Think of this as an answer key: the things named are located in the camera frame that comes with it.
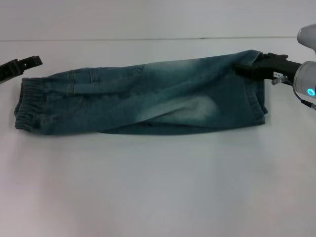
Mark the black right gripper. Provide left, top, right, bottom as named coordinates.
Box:
left=234, top=52, right=304, bottom=84

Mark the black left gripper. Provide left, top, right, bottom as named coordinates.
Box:
left=0, top=55, right=43, bottom=85

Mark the blue denim shorts basketball print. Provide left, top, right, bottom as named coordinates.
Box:
left=13, top=49, right=270, bottom=136

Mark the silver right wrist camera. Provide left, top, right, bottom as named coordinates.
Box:
left=297, top=23, right=316, bottom=51

